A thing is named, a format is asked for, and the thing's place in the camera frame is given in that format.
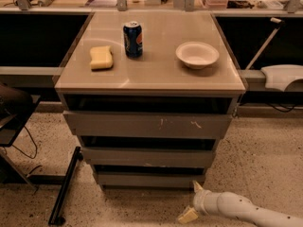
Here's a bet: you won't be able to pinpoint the black metal floor bar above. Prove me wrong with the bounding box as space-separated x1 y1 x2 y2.
48 147 82 226

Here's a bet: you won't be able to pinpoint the grey bottom drawer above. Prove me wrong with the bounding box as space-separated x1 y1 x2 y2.
94 172 205 188

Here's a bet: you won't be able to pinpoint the grey middle drawer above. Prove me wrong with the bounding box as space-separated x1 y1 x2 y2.
81 148 214 168

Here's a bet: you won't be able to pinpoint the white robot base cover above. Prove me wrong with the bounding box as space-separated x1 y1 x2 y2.
261 64 303 92

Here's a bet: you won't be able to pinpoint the black chair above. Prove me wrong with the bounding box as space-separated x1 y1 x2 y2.
0 82 42 187

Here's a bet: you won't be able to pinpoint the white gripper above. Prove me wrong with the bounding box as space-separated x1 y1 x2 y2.
177 181 218 224

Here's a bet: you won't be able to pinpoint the white bowl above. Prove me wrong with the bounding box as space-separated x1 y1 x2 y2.
175 42 219 69

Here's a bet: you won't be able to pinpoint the black floor cable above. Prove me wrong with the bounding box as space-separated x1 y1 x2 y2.
10 126 39 160

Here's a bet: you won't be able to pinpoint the grey drawer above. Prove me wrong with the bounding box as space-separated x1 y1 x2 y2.
81 148 214 168
94 172 205 188
63 111 231 139

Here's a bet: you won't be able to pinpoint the white rod with cap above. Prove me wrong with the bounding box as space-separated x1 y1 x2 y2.
245 17 285 70

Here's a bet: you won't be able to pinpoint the grey top drawer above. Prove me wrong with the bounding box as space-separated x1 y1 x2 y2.
63 111 231 139

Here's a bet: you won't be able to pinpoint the blue Pepsi can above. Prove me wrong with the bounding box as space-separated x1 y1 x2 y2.
123 21 143 58

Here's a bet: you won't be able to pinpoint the grey drawer cabinet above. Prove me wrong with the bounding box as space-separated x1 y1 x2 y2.
55 10 245 176

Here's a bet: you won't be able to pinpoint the yellow sponge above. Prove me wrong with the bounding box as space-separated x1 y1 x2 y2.
90 45 114 70

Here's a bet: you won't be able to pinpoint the dark items on shelf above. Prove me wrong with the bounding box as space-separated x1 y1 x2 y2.
227 0 254 9

